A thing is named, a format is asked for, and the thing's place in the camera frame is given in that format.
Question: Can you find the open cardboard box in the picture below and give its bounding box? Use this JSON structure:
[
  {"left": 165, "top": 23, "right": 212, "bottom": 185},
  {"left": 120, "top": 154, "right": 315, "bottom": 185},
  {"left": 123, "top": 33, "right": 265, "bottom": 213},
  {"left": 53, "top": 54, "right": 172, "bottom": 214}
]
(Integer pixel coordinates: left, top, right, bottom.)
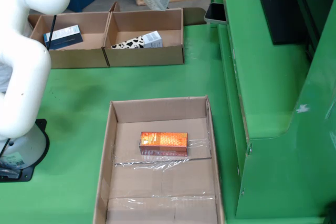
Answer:
[
  {"left": 101, "top": 2, "right": 207, "bottom": 68},
  {"left": 28, "top": 11, "right": 111, "bottom": 69}
]

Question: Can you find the large shallow cardboard tray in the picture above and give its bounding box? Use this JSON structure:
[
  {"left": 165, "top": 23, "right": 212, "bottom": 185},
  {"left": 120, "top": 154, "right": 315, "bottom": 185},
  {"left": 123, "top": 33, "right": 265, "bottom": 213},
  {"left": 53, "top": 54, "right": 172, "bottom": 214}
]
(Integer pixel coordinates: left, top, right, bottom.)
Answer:
[{"left": 93, "top": 95, "right": 226, "bottom": 224}]

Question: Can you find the red orange holographic carton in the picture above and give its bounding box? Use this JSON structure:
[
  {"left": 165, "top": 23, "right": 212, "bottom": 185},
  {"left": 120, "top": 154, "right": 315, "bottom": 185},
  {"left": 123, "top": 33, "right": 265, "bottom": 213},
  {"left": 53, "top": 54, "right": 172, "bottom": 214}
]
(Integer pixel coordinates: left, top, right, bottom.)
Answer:
[{"left": 138, "top": 131, "right": 189, "bottom": 157}]

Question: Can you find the cow print carton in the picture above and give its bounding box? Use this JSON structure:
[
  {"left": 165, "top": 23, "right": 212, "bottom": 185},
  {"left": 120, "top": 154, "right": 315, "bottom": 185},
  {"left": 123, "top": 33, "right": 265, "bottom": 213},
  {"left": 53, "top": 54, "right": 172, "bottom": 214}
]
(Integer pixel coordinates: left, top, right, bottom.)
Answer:
[{"left": 110, "top": 30, "right": 163, "bottom": 50}]

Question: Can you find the black smartphone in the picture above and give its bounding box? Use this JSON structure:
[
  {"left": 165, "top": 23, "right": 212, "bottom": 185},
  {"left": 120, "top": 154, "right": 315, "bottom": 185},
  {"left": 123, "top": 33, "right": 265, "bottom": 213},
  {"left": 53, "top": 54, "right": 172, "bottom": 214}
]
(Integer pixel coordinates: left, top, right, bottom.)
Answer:
[{"left": 204, "top": 3, "right": 228, "bottom": 25}]

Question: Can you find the green metal machine housing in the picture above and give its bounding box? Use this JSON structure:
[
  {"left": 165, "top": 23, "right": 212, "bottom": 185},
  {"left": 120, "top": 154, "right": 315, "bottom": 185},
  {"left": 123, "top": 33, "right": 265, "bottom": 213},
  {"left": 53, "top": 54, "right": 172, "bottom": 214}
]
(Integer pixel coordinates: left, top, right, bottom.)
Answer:
[{"left": 209, "top": 0, "right": 336, "bottom": 221}]

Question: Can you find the navy and white carton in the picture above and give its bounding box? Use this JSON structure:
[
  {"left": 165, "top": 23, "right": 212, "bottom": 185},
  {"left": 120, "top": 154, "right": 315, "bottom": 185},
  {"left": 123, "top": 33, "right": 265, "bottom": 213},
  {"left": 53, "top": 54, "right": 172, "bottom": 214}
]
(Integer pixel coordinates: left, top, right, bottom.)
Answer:
[{"left": 43, "top": 24, "right": 84, "bottom": 50}]

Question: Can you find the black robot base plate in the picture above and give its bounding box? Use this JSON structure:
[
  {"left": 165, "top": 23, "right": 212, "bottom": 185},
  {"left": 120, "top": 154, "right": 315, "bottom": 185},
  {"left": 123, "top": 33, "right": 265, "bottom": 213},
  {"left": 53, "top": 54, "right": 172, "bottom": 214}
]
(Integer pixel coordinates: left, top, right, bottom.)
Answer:
[{"left": 0, "top": 119, "right": 50, "bottom": 183}]

